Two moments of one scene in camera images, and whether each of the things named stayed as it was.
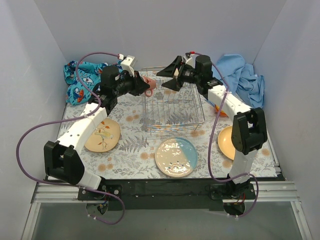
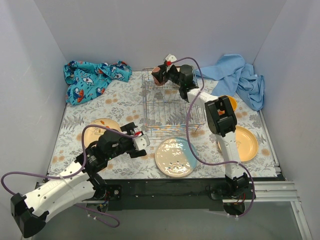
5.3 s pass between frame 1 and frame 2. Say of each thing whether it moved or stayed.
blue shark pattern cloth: stayed
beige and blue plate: stayed
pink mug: moved
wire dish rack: stayed
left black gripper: moved
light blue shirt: stayed
